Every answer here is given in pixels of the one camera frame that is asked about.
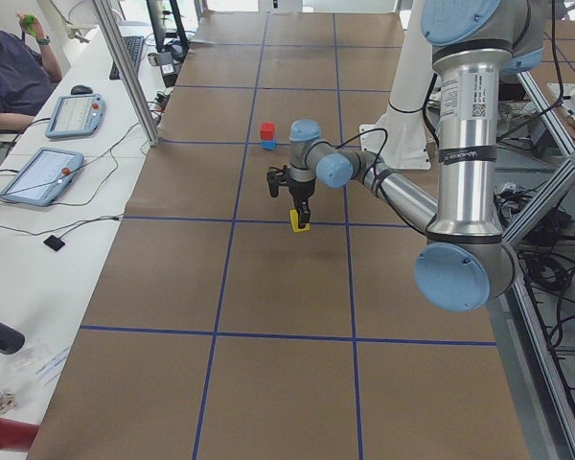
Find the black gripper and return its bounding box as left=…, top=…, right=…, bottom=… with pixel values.
left=287, top=176, right=315, bottom=223

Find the yellow wooden cube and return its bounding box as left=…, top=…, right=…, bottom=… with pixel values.
left=289, top=209, right=311, bottom=233

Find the blue wooden cube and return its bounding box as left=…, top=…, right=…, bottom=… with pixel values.
left=260, top=139, right=277, bottom=150

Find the red wooden cube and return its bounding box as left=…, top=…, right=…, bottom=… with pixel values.
left=259, top=122, right=276, bottom=141

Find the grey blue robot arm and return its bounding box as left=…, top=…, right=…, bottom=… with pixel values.
left=267, top=1, right=548, bottom=311

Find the black monitor stand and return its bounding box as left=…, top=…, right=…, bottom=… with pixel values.
left=146, top=0, right=190, bottom=62

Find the black keyboard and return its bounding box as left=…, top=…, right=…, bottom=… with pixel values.
left=108, top=35, right=146, bottom=81

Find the small black square pad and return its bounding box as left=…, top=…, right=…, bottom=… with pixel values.
left=43, top=235, right=65, bottom=252

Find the upper blue teach pendant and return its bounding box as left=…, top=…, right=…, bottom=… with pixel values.
left=45, top=94, right=105, bottom=139

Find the blue teach pendant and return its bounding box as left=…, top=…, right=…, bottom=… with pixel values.
left=0, top=148, right=84, bottom=207
left=45, top=94, right=105, bottom=139

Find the black computer mouse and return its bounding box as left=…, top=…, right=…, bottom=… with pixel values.
left=70, top=84, right=93, bottom=96

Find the lower blue teach pendant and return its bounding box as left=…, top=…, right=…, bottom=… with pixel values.
left=0, top=148, right=84, bottom=207

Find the clear plastic bag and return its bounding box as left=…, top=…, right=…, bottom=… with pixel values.
left=11, top=340, right=71, bottom=385

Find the seated person dark shirt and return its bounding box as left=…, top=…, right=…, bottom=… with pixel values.
left=0, top=18, right=62, bottom=132

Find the black cylinder bottle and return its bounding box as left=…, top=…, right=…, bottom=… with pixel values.
left=0, top=322, right=25, bottom=355

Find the green handheld object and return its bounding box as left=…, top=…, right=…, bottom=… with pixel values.
left=20, top=14, right=36, bottom=36

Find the red bottle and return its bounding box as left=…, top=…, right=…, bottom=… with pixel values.
left=0, top=417, right=39, bottom=452

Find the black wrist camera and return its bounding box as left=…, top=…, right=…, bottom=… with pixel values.
left=266, top=165, right=289, bottom=198

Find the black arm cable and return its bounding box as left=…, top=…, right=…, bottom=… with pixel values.
left=334, top=127, right=430, bottom=236

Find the white pedestal column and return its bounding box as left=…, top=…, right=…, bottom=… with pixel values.
left=360, top=1, right=434, bottom=171

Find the aluminium frame post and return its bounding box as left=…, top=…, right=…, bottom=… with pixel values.
left=92, top=0, right=159, bottom=147

